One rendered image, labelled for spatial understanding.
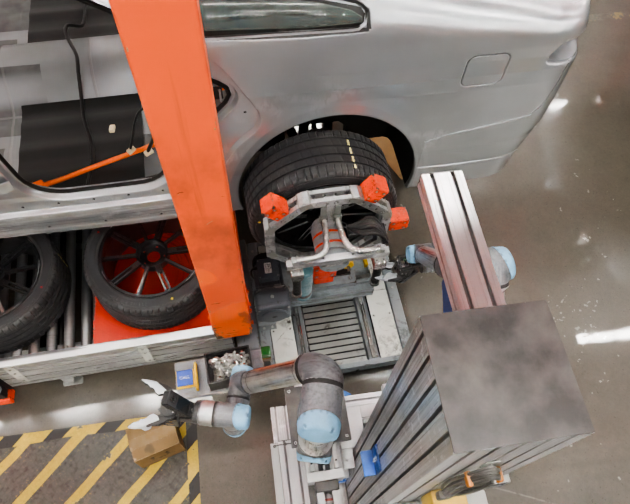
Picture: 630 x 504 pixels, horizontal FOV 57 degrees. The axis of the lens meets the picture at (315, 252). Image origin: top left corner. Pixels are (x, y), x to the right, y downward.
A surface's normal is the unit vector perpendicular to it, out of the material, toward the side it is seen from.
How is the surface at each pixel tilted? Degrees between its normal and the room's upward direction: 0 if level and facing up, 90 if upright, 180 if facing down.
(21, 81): 50
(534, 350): 0
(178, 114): 90
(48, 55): 0
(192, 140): 90
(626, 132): 0
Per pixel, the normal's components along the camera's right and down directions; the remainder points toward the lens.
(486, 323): 0.04, -0.48
